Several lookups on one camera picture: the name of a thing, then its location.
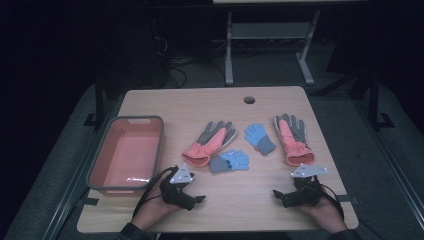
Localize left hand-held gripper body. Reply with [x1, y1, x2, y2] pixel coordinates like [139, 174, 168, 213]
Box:
[159, 163, 196, 212]

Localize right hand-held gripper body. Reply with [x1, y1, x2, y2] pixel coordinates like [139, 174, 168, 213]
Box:
[281, 163, 328, 208]

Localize blue glove with dark dots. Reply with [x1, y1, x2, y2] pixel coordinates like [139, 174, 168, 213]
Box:
[209, 149, 250, 175]

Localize pink and grey glove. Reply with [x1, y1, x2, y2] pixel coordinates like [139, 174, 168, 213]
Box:
[182, 120, 239, 168]
[273, 113, 316, 168]

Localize blue knitted glove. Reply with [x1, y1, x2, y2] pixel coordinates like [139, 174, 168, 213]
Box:
[243, 123, 277, 157]

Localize pink plastic bin grey rim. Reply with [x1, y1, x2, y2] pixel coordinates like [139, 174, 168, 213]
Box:
[86, 115, 165, 196]

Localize person's right hand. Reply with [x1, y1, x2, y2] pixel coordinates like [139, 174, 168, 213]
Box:
[296, 196, 348, 234]

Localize person's left hand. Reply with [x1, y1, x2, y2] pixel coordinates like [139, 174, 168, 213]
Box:
[131, 186, 183, 232]

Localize black metal stand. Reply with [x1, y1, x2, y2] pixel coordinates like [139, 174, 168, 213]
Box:
[83, 71, 105, 128]
[367, 68, 396, 130]

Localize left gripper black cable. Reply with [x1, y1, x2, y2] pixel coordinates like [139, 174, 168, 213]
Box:
[131, 165, 179, 219]

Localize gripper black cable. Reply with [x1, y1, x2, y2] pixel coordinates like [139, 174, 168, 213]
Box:
[314, 183, 346, 223]
[131, 165, 179, 219]

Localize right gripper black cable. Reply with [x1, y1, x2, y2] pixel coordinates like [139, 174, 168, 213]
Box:
[314, 183, 346, 223]

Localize black floor cables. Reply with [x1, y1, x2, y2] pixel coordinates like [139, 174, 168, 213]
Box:
[153, 34, 228, 89]

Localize grey metal stand frame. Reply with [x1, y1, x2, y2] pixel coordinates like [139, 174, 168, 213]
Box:
[224, 9, 322, 87]

